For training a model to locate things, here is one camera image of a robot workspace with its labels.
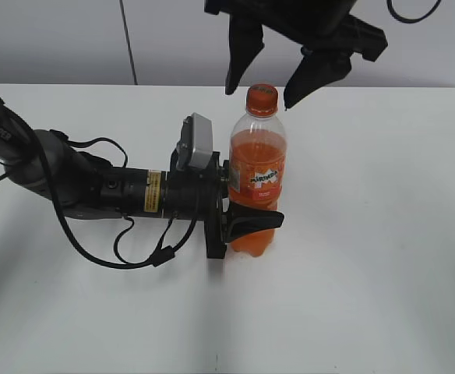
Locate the orange Mirinda soda bottle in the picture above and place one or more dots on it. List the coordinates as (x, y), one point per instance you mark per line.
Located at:
(257, 155)

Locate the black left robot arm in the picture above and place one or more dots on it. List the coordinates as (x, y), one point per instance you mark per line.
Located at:
(86, 187)

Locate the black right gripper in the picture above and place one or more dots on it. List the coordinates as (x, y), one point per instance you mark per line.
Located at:
(326, 30)

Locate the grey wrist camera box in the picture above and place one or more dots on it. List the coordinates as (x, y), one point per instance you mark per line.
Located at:
(195, 146)

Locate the orange bottle cap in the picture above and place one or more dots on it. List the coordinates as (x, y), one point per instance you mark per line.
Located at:
(262, 100)

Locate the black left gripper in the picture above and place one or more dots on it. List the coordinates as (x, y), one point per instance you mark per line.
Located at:
(197, 195)

